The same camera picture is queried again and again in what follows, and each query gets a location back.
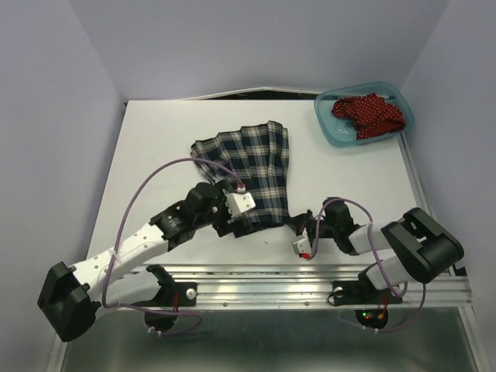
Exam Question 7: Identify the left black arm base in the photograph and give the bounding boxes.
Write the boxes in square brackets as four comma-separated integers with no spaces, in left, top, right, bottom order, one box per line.
[143,264,198,310]

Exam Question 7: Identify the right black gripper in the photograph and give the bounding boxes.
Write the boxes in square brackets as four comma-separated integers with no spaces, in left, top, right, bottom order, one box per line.
[282,209,338,239]

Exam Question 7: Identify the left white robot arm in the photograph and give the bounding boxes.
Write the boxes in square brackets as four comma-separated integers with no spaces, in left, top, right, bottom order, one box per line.
[37,181,256,342]

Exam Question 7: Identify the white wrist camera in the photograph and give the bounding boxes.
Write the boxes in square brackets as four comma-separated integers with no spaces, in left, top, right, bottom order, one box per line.
[291,232,312,260]
[226,192,256,218]

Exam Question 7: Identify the aluminium rail frame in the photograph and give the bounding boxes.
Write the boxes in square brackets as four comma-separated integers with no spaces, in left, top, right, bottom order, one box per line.
[46,135,489,372]

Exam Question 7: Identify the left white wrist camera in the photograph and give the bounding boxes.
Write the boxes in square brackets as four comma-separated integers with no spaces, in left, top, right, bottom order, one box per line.
[226,192,256,218]

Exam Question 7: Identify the navy plaid pleated skirt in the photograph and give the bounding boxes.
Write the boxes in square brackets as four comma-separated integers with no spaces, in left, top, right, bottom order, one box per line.
[190,121,290,237]

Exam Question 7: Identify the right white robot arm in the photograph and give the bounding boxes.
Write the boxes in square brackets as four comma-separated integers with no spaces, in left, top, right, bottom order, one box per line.
[288,198,464,306]

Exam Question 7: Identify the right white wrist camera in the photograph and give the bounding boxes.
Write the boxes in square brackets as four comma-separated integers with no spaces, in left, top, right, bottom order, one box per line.
[291,232,312,260]

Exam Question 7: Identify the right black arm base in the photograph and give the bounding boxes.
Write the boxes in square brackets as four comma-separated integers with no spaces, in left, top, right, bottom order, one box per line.
[327,265,403,306]

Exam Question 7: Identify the teal plastic bin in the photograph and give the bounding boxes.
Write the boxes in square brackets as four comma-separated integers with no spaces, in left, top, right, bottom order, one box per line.
[314,81,415,147]

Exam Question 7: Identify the red polka dot skirt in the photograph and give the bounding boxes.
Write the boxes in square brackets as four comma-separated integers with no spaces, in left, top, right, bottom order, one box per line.
[331,93,406,140]

